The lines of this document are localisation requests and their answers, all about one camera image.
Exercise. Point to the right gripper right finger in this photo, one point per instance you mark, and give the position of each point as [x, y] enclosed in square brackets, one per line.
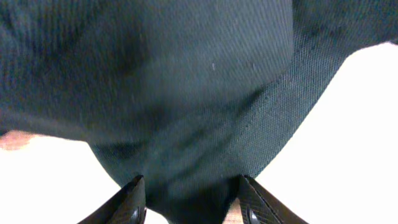
[259, 206]

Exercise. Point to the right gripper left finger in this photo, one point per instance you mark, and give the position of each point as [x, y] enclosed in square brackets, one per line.
[127, 206]

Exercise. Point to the black t-shirt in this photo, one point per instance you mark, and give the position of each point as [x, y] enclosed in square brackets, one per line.
[189, 94]

